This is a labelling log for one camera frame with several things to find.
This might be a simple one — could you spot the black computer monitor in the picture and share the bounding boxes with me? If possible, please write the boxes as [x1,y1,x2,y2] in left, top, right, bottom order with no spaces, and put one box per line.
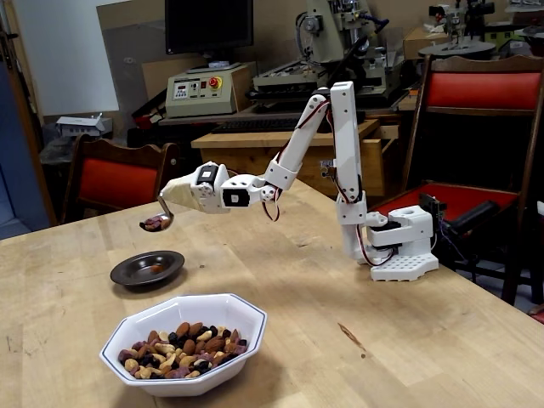
[164,0,255,74]

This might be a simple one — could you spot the blue door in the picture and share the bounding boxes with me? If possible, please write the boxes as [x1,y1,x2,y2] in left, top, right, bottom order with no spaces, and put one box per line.
[0,63,50,241]

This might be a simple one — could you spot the beige milling machine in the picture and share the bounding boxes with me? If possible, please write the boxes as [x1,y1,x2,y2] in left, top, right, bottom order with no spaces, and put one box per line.
[248,0,405,112]

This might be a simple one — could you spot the white octagonal bowl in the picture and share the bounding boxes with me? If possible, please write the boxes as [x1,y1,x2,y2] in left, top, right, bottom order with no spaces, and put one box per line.
[99,292,268,399]

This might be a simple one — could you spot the round black turntable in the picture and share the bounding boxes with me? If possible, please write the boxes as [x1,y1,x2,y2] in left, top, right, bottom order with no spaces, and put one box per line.
[418,40,497,60]

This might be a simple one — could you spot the mixed nuts and raisins pile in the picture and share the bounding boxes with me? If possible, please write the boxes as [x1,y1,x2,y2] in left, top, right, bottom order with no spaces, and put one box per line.
[117,321,249,380]

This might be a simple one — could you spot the tall wooden chair red cushion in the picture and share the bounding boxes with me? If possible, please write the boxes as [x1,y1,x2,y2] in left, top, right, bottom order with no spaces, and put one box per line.
[373,54,544,306]

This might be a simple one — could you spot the dark machine bench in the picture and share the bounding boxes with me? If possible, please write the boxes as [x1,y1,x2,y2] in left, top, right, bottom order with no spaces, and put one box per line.
[157,101,409,128]

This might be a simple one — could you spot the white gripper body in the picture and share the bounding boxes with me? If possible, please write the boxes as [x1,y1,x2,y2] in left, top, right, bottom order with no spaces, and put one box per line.
[189,162,230,214]

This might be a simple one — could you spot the wooden workbench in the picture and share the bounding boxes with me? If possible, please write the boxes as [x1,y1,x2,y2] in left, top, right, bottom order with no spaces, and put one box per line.
[190,117,386,201]

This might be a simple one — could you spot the red and black case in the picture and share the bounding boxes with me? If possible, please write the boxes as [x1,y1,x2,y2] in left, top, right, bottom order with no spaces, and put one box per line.
[130,91,167,129]

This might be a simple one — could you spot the red black wrist cable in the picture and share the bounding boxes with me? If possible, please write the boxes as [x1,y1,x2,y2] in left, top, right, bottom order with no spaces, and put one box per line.
[261,189,284,223]

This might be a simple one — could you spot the beige control box red button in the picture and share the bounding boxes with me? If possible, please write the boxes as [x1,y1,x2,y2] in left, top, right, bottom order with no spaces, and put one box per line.
[164,63,252,119]

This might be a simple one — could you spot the white board panel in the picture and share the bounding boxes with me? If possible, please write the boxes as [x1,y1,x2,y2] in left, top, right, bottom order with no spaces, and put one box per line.
[14,0,121,116]

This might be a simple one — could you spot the green box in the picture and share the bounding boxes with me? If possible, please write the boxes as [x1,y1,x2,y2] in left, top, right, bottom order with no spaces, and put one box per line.
[495,29,530,56]

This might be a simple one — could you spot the small wooden chair red cushion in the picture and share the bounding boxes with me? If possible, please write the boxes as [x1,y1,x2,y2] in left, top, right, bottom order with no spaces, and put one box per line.
[59,133,182,225]

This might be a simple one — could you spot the bent metal spoon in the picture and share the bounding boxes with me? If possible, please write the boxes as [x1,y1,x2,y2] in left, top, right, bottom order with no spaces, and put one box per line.
[139,195,175,233]

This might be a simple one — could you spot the red object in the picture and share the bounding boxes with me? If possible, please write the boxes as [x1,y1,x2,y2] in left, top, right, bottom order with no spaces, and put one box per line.
[526,302,544,327]

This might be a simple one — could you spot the red black base cable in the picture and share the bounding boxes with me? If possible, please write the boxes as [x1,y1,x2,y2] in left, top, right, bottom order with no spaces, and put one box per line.
[355,224,397,269]

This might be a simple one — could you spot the black cylindrical clamp handle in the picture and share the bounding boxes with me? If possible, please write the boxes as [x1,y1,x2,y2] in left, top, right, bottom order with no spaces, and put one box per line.
[441,201,499,237]

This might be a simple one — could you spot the black keyboard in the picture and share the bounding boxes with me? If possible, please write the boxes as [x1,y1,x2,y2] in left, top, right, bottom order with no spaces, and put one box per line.
[211,116,305,135]

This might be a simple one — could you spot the black device with white parts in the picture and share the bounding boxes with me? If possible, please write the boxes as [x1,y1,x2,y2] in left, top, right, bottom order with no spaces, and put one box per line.
[428,0,497,43]

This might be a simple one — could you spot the dark controller circuit board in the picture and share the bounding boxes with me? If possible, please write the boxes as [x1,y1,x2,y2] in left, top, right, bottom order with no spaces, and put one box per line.
[418,193,448,222]

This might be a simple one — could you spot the small white paper box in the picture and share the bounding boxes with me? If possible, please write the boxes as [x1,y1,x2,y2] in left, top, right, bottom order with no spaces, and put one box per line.
[56,112,113,139]

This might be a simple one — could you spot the beige masking tape wrap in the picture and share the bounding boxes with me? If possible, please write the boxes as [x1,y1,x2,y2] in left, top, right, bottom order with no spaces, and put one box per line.
[161,177,205,210]

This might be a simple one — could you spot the small dark metal plate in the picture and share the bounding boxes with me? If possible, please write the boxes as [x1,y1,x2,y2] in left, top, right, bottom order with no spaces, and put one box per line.
[110,250,186,288]

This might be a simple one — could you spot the scooped nuts and raisins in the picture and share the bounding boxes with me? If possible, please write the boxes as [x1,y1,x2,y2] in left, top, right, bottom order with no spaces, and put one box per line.
[142,215,165,275]

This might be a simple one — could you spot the brown cardboard box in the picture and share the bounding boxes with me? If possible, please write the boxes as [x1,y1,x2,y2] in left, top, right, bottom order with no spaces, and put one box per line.
[401,25,452,60]

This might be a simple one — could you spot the grey transparent sheet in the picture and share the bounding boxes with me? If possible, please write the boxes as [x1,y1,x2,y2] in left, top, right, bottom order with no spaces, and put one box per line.
[96,0,167,141]

